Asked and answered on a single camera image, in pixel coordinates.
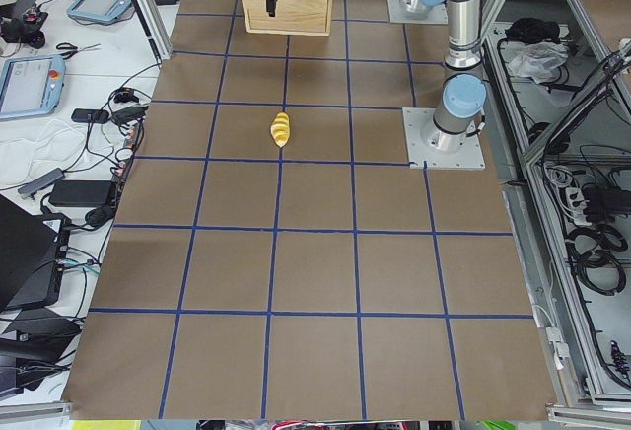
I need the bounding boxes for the far blue teach pendant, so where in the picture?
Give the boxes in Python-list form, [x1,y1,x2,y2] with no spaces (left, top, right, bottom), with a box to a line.
[66,0,132,25]

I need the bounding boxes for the black power adapter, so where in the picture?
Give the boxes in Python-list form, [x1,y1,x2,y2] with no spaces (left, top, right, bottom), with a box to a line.
[49,179,113,207]

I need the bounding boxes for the near blue teach pendant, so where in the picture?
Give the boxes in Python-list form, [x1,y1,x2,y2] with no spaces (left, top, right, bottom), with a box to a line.
[1,54,66,120]

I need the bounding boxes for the wooden drawer cabinet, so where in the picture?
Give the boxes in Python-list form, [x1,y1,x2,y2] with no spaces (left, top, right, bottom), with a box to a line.
[242,0,333,36]

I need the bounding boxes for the toy bread roll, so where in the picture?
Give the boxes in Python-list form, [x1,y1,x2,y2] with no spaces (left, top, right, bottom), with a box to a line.
[270,112,291,148]

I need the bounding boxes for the crumpled white cloth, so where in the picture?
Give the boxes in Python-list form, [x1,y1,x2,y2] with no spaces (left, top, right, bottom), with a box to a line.
[507,41,569,84]

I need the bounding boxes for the black laptop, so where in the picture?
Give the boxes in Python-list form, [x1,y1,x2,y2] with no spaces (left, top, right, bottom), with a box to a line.
[1,197,69,312]

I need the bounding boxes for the aluminium frame post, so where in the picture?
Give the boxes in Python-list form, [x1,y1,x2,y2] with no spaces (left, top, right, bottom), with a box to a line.
[131,0,173,64]

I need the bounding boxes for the blue teach pendant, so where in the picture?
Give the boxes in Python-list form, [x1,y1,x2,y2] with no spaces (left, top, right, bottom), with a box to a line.
[1,54,66,120]
[66,0,132,25]

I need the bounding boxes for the black handled scissors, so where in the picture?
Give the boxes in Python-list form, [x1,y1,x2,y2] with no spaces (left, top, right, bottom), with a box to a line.
[55,42,102,60]

